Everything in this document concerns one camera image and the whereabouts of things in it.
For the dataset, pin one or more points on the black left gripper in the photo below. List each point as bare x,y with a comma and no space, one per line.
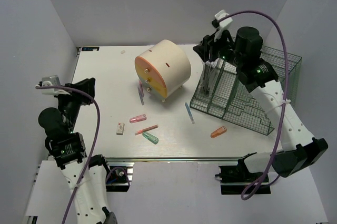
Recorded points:
87,85

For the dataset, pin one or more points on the pink highlighter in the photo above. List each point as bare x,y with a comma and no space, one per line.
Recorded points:
138,118

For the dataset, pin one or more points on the black table corner label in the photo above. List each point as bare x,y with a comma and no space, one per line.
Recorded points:
90,49

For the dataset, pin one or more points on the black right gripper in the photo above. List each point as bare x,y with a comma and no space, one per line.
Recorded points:
208,43

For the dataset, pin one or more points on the pink pen by box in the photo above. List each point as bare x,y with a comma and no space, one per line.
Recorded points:
140,86

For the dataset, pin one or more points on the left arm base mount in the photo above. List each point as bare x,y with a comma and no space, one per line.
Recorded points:
120,179

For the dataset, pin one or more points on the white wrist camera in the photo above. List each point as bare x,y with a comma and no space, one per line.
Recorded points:
220,26
47,86

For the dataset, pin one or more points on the white eraser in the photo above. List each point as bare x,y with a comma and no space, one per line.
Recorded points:
120,129

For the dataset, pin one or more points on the cream round drawer box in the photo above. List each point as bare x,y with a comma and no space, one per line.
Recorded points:
163,69

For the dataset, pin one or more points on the purple pen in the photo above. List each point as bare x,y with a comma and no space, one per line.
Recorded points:
141,99

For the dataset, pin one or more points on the green wire mesh organizer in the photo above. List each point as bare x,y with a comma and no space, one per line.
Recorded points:
229,100

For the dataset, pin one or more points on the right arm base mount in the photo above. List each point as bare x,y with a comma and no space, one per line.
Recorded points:
233,179

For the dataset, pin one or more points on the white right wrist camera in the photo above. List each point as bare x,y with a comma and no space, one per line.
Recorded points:
220,26

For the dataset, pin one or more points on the red pen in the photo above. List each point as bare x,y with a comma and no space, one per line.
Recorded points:
146,129

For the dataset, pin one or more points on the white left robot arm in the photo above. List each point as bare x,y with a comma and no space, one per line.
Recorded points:
84,172

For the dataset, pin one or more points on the blue pen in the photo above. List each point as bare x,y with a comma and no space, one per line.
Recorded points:
189,113

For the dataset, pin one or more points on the green highlighter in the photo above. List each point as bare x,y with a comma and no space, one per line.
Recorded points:
153,139

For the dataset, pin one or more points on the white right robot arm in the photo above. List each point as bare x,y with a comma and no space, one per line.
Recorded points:
300,148

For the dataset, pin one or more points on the orange highlighter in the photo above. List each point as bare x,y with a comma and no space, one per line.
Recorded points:
218,132

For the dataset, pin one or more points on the white silver-spined booklet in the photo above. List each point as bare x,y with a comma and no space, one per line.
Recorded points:
208,76

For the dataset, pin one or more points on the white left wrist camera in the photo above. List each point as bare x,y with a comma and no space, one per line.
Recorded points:
47,86

